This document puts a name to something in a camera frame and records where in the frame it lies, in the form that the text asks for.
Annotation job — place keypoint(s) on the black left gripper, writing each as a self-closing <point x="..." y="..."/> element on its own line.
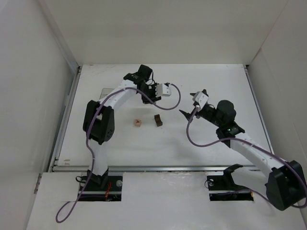
<point x="151" y="95"/>

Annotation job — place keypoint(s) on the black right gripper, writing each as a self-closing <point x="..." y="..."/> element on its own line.
<point x="196" y="109"/>

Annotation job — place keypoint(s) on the dark brown wood block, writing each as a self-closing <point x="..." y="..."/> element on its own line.
<point x="158" y="120"/>

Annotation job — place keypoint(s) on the wood cube with letter A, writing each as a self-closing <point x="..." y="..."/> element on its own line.
<point x="137" y="122"/>

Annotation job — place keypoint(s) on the clear plastic box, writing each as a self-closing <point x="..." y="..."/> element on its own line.
<point x="105" y="92"/>

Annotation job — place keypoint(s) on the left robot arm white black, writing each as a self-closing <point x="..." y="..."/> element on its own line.
<point x="99" y="120"/>

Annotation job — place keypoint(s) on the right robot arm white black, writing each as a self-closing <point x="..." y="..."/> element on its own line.
<point x="279" y="182"/>

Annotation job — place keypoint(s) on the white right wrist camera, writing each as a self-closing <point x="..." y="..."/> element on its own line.
<point x="200" y="99"/>

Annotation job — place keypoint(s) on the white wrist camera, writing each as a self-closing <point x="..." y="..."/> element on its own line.
<point x="200" y="99"/>
<point x="163" y="90"/>

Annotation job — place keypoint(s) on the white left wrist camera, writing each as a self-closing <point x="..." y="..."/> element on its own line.
<point x="163" y="90"/>

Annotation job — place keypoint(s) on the aluminium right side rail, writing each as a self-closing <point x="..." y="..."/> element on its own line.
<point x="258" y="109"/>

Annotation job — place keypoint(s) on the aluminium rail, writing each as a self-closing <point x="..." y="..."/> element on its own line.
<point x="63" y="121"/>
<point x="143" y="168"/>
<point x="258" y="109"/>

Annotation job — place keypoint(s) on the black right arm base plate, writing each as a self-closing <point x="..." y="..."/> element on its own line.
<point x="223" y="188"/>

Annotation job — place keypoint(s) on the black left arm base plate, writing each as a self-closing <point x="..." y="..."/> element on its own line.
<point x="109" y="191"/>

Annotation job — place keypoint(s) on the aluminium left side rail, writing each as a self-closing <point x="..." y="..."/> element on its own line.
<point x="63" y="121"/>

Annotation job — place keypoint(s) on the aluminium front rail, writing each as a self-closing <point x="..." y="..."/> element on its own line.
<point x="143" y="168"/>

